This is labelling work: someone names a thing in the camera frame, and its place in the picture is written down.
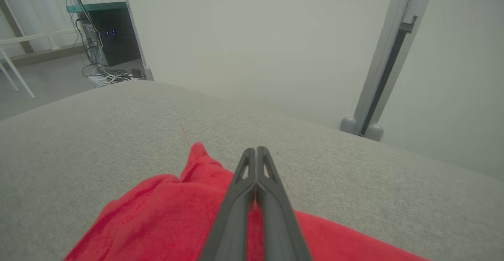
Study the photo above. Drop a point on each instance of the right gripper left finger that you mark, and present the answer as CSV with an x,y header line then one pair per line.
x,y
232,221

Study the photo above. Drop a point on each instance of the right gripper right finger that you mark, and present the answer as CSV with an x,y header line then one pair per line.
x,y
281,225

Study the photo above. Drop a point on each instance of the red white basketball jersey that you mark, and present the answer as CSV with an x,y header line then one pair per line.
x,y
165,217

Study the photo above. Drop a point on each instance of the white power strip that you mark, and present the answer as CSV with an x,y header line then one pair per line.
x,y
96,80

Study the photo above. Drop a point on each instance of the black computer tower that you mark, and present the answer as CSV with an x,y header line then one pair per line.
x,y
116,36

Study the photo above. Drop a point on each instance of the teal shelf board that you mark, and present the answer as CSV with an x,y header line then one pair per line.
x,y
98,7

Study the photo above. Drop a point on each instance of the grey partition post two feet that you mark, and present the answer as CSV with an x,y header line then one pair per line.
x,y
388,56

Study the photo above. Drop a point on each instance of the grey partition end post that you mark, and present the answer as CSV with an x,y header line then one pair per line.
x,y
136,36

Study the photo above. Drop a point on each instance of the white metal frame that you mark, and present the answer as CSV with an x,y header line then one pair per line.
x,y
15,72

